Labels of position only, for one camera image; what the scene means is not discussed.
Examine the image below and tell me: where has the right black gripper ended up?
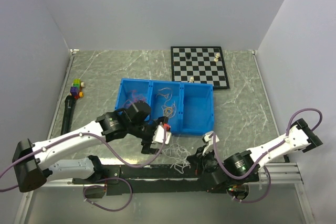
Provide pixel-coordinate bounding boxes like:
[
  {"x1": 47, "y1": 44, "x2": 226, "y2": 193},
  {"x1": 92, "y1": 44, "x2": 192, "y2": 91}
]
[{"x1": 187, "y1": 144, "x2": 223, "y2": 174}]

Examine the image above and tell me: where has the white cable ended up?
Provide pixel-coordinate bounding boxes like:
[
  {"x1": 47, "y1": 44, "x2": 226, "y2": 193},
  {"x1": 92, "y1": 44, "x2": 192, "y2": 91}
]
[{"x1": 162, "y1": 143, "x2": 191, "y2": 174}]

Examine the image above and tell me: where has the yellow cable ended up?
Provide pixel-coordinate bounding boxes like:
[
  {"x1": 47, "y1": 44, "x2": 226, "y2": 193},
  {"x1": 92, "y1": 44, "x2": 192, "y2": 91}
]
[{"x1": 155, "y1": 86, "x2": 178, "y2": 119}]

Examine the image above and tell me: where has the blue three-compartment plastic bin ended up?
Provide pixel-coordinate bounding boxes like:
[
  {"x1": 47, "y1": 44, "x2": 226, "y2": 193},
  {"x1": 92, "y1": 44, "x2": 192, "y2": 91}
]
[{"x1": 115, "y1": 78, "x2": 215, "y2": 136}]

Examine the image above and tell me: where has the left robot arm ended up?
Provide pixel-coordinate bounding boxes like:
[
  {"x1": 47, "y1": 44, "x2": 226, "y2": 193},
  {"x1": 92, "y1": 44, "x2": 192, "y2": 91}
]
[{"x1": 12, "y1": 101, "x2": 171, "y2": 193}]

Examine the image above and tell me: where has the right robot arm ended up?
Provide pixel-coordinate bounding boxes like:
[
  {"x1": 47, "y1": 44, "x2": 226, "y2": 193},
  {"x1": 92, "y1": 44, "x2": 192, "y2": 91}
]
[{"x1": 187, "y1": 119, "x2": 323, "y2": 191}]

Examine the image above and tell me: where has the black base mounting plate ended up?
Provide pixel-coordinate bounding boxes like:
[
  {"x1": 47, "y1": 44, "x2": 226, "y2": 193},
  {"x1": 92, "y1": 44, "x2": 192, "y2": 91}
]
[{"x1": 72, "y1": 164, "x2": 259, "y2": 196}]

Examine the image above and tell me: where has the colourful toy block car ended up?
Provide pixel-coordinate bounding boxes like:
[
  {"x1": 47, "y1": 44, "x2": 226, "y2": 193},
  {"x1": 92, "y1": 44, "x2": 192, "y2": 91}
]
[{"x1": 70, "y1": 79, "x2": 86, "y2": 100}]

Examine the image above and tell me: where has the black and white chessboard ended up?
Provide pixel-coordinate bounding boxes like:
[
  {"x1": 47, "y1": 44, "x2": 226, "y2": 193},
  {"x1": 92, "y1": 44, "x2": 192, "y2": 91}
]
[{"x1": 171, "y1": 46, "x2": 230, "y2": 89}]

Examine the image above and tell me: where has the white chess piece far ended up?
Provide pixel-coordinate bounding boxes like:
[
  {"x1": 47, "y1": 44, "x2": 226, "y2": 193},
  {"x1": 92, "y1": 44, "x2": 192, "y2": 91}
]
[{"x1": 214, "y1": 52, "x2": 221, "y2": 62}]

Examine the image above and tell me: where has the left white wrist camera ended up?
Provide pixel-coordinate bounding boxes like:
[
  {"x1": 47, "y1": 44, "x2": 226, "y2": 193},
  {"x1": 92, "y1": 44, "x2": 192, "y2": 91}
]
[{"x1": 152, "y1": 125, "x2": 172, "y2": 145}]

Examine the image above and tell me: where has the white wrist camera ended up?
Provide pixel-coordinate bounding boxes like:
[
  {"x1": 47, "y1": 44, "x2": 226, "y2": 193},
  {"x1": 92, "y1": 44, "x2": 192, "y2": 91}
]
[
  {"x1": 152, "y1": 125, "x2": 172, "y2": 145},
  {"x1": 202, "y1": 131, "x2": 219, "y2": 156}
]

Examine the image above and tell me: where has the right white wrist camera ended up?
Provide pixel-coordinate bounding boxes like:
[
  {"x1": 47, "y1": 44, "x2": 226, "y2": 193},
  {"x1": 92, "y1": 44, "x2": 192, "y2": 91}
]
[{"x1": 202, "y1": 131, "x2": 219, "y2": 156}]

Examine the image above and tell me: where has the aluminium rail frame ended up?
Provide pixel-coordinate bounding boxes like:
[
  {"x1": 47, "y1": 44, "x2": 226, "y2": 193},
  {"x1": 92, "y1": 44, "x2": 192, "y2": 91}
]
[{"x1": 28, "y1": 163, "x2": 302, "y2": 191}]

